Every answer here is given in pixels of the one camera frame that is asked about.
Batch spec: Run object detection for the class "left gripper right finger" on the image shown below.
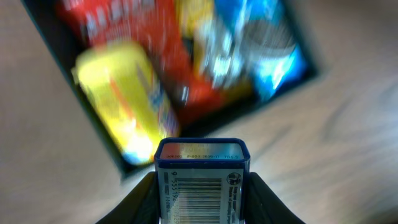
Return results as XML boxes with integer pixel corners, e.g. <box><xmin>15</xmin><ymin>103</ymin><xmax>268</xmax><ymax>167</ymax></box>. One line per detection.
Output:
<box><xmin>244</xmin><ymin>172</ymin><xmax>304</xmax><ymax>224</ymax></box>

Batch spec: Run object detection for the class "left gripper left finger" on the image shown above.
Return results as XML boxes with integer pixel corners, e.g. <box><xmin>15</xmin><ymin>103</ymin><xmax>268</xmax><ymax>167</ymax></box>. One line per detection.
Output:
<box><xmin>96</xmin><ymin>172</ymin><xmax>160</xmax><ymax>224</ymax></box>

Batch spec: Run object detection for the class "small blue barcode packet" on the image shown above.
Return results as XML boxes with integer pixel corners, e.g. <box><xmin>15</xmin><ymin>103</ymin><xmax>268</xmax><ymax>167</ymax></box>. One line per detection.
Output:
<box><xmin>154</xmin><ymin>138</ymin><xmax>250</xmax><ymax>224</ymax></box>

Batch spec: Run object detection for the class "yellow candy tube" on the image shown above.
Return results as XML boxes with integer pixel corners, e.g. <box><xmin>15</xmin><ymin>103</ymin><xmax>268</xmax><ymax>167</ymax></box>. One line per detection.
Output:
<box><xmin>72</xmin><ymin>42</ymin><xmax>180</xmax><ymax>166</ymax></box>

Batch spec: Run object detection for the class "yellow candy bag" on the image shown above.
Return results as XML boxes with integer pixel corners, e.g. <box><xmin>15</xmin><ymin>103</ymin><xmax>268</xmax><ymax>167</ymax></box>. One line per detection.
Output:
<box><xmin>175</xmin><ymin>0</ymin><xmax>252</xmax><ymax>102</ymax></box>

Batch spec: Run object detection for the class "blue Oreo cookie pack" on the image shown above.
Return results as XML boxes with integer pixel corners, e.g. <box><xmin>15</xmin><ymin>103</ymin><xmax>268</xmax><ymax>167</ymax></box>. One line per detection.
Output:
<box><xmin>215</xmin><ymin>0</ymin><xmax>307</xmax><ymax>101</ymax></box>

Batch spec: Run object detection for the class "red candy bag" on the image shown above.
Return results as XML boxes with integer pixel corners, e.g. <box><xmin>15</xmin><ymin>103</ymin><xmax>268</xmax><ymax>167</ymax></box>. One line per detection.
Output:
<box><xmin>55</xmin><ymin>0</ymin><xmax>226</xmax><ymax>125</ymax></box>

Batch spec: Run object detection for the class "dark green box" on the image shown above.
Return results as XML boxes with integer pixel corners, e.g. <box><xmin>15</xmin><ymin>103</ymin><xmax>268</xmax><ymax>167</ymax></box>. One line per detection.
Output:
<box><xmin>21</xmin><ymin>0</ymin><xmax>323</xmax><ymax>180</ymax></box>

